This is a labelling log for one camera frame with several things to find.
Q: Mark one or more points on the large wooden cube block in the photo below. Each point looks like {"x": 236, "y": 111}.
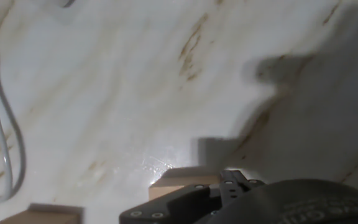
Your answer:
{"x": 179, "y": 182}
{"x": 42, "y": 217}

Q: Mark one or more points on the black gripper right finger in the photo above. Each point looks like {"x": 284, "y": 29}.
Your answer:
{"x": 255, "y": 185}

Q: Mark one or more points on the marble pattern table mat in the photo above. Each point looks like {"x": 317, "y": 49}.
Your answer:
{"x": 120, "y": 93}

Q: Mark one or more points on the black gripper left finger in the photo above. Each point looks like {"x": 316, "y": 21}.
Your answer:
{"x": 179, "y": 205}

